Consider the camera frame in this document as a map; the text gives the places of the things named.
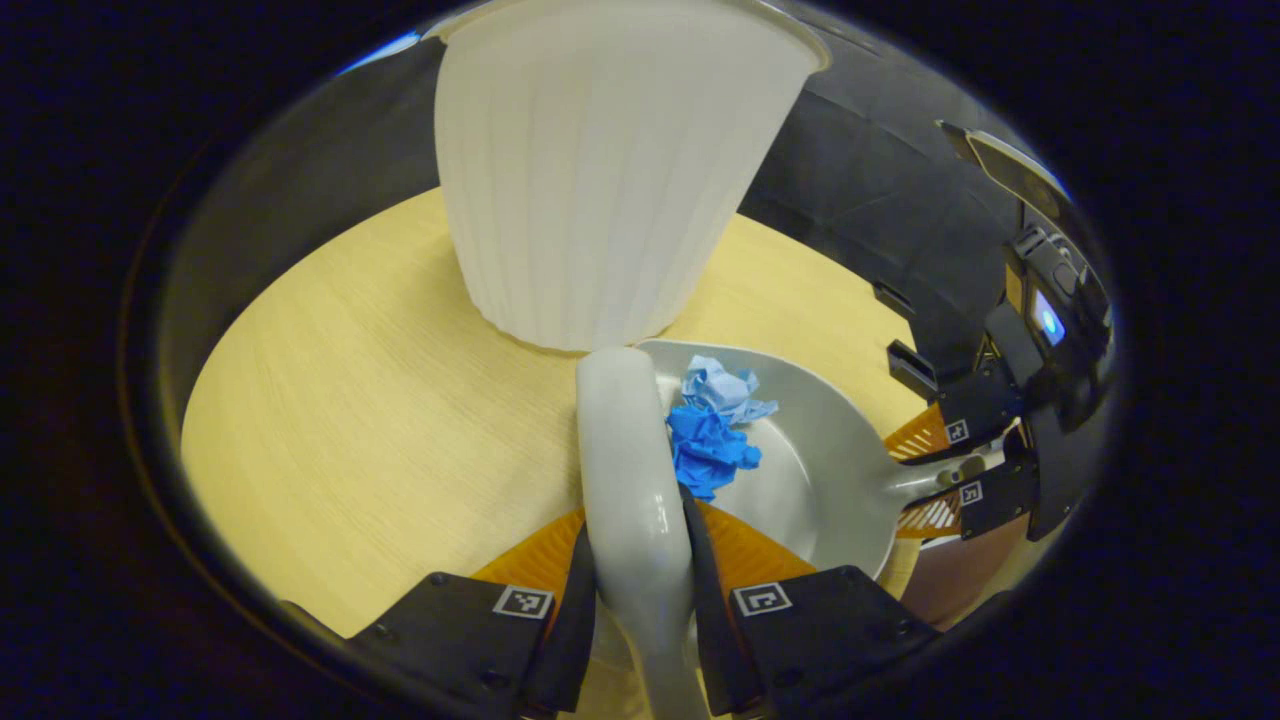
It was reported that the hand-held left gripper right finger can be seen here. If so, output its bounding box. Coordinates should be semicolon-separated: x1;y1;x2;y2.
680;485;941;720

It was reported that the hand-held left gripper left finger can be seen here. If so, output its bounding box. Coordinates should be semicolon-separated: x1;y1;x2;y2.
280;505;598;720

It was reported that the white plastic dustpan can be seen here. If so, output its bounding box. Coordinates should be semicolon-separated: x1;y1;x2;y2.
638;338;1006;581

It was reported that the small white broom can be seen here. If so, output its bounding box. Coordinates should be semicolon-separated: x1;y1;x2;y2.
575;345;713;720

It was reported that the dark blue paper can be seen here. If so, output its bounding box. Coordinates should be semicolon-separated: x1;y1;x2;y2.
666;403;763;503

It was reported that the light blue paper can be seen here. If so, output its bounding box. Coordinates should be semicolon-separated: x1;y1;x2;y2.
681;355;780;425

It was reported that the white plastic garbage bin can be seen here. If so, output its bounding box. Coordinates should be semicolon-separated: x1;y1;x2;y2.
433;0;831;353

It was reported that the wooden desktop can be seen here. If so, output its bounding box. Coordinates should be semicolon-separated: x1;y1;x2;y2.
180;187;1001;720

